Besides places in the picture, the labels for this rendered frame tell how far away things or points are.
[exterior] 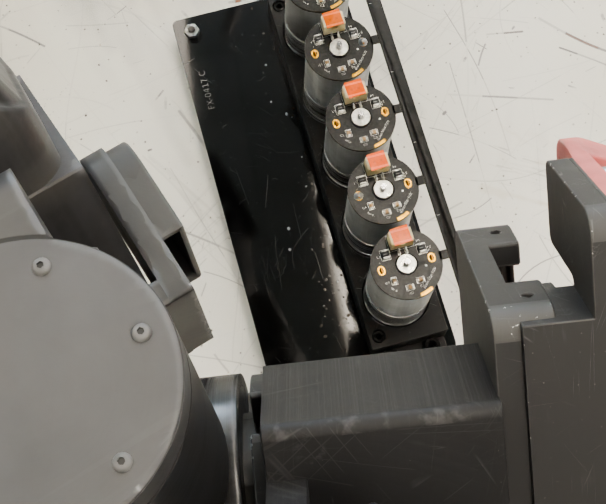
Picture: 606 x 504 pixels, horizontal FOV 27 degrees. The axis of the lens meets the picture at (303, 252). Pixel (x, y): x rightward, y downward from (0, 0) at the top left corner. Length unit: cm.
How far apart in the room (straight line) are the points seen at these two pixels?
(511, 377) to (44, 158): 12
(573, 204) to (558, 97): 27
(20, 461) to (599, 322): 12
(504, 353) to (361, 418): 3
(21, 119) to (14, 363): 8
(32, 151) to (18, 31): 25
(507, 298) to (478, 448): 3
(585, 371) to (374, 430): 4
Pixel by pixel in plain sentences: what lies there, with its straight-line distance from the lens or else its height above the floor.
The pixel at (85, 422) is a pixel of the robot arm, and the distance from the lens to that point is 21.
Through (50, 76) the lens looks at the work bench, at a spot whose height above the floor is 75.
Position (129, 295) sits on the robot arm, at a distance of 22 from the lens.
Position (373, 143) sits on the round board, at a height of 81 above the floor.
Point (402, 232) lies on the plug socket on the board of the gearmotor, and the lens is 43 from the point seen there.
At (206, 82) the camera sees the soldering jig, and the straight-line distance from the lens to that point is 51.
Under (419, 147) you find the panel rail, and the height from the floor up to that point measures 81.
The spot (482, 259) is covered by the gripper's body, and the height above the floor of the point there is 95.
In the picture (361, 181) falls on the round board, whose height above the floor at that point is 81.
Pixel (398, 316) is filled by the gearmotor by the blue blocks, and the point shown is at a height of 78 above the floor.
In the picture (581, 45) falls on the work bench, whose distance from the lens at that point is 54.
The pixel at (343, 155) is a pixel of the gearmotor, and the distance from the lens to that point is 45.
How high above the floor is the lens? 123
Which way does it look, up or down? 74 degrees down
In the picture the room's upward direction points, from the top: 3 degrees clockwise
